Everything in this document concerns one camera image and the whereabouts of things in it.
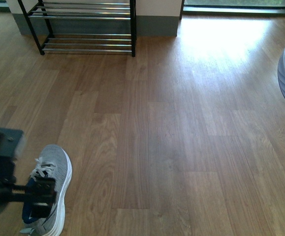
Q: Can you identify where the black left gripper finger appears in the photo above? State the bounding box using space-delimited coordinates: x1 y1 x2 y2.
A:
11 177 57 218

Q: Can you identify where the black metal shoe rack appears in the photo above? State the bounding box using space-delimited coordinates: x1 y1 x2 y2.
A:
18 0 137 57

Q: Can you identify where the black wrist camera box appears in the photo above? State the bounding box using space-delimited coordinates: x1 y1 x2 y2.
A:
0 127 26 159

